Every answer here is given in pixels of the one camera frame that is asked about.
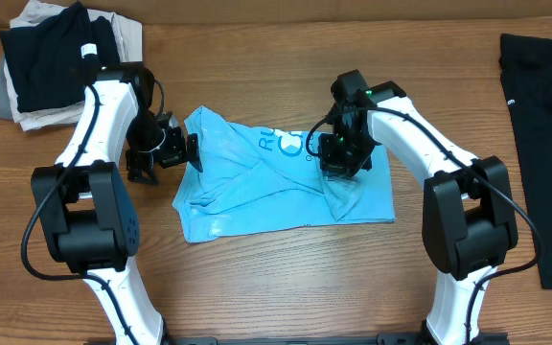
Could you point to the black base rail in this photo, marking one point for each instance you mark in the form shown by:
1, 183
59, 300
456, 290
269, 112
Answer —
305, 341

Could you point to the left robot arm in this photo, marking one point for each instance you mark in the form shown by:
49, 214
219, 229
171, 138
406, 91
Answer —
82, 204

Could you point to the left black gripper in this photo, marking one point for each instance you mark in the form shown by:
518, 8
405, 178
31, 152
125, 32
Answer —
176, 153

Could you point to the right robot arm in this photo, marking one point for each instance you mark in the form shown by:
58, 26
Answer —
467, 227

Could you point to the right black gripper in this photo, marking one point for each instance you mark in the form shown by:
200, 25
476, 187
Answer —
341, 163

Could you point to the light blue printed t-shirt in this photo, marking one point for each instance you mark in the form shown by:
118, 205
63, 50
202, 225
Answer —
259, 179

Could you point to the cardboard wall panel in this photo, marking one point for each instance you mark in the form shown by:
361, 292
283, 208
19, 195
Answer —
287, 11

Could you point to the folded grey garment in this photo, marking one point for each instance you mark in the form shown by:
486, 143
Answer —
5, 107

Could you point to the folded black shirt on stack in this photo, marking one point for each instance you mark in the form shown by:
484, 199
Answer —
44, 60

